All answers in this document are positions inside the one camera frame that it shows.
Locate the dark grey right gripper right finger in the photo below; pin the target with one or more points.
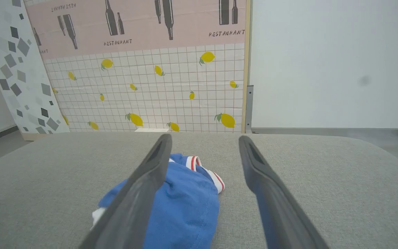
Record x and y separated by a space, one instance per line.
275 207

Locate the lemon and restaurant print backdrop panel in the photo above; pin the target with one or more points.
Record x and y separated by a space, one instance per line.
171 93

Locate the grey terrazzo pattern panel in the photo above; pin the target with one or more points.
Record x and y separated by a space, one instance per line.
19 69

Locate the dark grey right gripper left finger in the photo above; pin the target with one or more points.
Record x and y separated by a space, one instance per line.
140 193

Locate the white partition board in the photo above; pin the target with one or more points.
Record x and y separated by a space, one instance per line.
330 62

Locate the grey metal partition bracket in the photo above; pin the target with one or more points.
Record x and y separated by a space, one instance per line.
249 107

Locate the white box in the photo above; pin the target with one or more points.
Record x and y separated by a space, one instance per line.
151 130

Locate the blue basketball jersey white trim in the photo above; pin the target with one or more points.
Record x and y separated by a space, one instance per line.
185 207

